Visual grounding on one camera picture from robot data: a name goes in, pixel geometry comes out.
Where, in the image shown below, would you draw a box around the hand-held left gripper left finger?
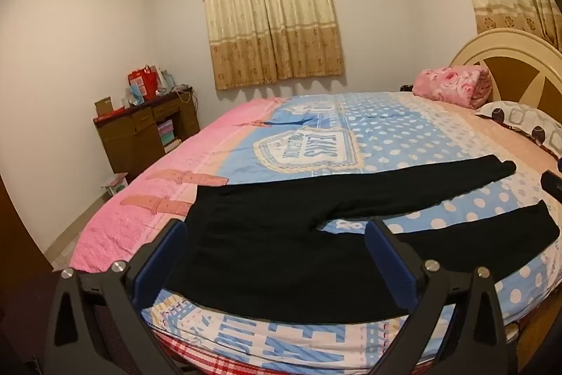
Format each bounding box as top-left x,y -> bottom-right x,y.
44,218 -> 189,375

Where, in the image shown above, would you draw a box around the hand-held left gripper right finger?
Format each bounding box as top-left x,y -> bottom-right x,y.
364,217 -> 519,375

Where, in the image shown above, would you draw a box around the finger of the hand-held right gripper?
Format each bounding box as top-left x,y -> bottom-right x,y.
541,169 -> 562,195

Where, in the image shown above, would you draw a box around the black pants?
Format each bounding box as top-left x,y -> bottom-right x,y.
164,155 -> 560,325

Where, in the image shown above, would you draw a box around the spotted white pillow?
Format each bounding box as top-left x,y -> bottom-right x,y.
475,100 -> 562,158

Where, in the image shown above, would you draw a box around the red plaid mattress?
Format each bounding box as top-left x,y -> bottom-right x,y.
149,326 -> 396,375

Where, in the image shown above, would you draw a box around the brown wooden desk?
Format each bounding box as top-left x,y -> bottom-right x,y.
92,87 -> 200,176

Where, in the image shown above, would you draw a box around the printed blue pink bed sheet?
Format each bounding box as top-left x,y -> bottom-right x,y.
70,91 -> 562,375

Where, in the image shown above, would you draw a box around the stack of pastel boxes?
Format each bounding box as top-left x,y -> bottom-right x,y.
157,120 -> 176,147

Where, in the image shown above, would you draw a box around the pink floral folded blanket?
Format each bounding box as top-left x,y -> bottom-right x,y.
413,65 -> 493,110

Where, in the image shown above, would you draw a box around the brown wooden door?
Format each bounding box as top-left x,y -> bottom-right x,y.
0,173 -> 53,301

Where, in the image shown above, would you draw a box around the cream wooden headboard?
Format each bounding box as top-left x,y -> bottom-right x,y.
450,28 -> 562,125

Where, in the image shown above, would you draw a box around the red gift bag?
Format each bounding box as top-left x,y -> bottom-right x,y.
127,65 -> 159,100

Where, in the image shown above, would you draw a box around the white paper bag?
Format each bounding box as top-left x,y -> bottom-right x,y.
158,67 -> 176,95

